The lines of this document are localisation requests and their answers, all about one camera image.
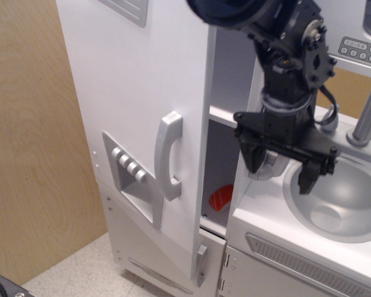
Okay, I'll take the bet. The brass door hinge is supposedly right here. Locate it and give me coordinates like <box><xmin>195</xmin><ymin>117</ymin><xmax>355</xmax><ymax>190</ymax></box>
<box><xmin>223</xmin><ymin>252</ymin><xmax>229</xmax><ymax>267</ymax></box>
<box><xmin>219</xmin><ymin>278</ymin><xmax>225</xmax><ymax>291</ymax></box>

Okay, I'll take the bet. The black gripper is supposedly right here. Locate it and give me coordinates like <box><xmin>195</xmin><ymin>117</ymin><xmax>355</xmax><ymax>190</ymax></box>
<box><xmin>233</xmin><ymin>108</ymin><xmax>340</xmax><ymax>194</ymax></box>

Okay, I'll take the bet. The lower brass door hinge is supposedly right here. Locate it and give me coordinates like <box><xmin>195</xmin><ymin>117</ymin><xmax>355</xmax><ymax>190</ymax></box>
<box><xmin>219</xmin><ymin>278</ymin><xmax>225</xmax><ymax>291</ymax></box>

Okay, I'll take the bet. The toy microwave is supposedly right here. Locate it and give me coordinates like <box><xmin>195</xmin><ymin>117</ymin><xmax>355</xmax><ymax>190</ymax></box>
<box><xmin>316</xmin><ymin>1</ymin><xmax>371</xmax><ymax>78</ymax></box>

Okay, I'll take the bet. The grey fridge door handle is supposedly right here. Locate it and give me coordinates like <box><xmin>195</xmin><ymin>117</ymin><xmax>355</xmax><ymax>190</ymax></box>
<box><xmin>154</xmin><ymin>111</ymin><xmax>182</xmax><ymax>201</ymax></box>

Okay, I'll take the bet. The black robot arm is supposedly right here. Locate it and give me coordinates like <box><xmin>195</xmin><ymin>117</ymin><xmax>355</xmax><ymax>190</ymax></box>
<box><xmin>189</xmin><ymin>1</ymin><xmax>339</xmax><ymax>194</ymax></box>

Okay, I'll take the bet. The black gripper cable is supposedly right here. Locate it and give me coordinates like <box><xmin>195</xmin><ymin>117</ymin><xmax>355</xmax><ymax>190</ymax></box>
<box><xmin>313</xmin><ymin>86</ymin><xmax>340</xmax><ymax>125</ymax></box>

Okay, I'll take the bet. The grey toy sink basin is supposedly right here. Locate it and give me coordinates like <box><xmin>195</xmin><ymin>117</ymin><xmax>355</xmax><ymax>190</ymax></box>
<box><xmin>283</xmin><ymin>158</ymin><xmax>371</xmax><ymax>243</ymax></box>

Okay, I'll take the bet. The black case corner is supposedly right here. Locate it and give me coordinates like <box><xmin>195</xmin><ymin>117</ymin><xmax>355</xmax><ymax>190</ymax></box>
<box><xmin>0</xmin><ymin>275</ymin><xmax>34</xmax><ymax>297</ymax></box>

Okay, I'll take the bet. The grey toy faucet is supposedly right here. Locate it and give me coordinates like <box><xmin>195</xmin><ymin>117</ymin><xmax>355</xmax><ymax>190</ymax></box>
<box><xmin>346</xmin><ymin>92</ymin><xmax>371</xmax><ymax>147</ymax></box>

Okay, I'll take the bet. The grey ice dispenser panel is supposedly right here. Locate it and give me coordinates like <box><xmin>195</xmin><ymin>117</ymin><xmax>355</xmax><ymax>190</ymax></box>
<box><xmin>102</xmin><ymin>132</ymin><xmax>164</xmax><ymax>230</ymax></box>

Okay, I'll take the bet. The grey faucet knob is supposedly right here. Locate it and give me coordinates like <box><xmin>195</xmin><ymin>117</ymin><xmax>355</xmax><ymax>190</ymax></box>
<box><xmin>320</xmin><ymin>105</ymin><xmax>339</xmax><ymax>132</ymax></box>

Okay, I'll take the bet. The white fridge door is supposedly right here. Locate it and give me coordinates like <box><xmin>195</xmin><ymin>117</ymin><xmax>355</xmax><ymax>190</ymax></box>
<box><xmin>55</xmin><ymin>0</ymin><xmax>218</xmax><ymax>281</ymax></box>

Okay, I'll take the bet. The white toy kitchen cabinet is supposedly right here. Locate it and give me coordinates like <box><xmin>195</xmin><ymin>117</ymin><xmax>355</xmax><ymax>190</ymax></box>
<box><xmin>200</xmin><ymin>0</ymin><xmax>371</xmax><ymax>297</ymax></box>

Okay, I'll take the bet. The grey toy telephone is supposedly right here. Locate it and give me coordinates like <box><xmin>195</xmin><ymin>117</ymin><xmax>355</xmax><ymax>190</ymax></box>
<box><xmin>248</xmin><ymin>150</ymin><xmax>290</xmax><ymax>181</ymax></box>

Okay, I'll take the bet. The white lower freezer door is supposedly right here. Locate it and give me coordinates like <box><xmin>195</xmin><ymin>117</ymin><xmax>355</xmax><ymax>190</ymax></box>
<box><xmin>98</xmin><ymin>184</ymin><xmax>228</xmax><ymax>297</ymax></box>

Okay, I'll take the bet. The grey lower door handle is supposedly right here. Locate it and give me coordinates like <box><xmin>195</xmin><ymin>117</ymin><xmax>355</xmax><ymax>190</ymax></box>
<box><xmin>194</xmin><ymin>244</ymin><xmax>208</xmax><ymax>288</ymax></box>

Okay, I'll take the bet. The orange toy salmon sushi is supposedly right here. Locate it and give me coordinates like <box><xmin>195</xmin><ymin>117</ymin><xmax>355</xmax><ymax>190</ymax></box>
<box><xmin>209</xmin><ymin>184</ymin><xmax>234</xmax><ymax>212</ymax></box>

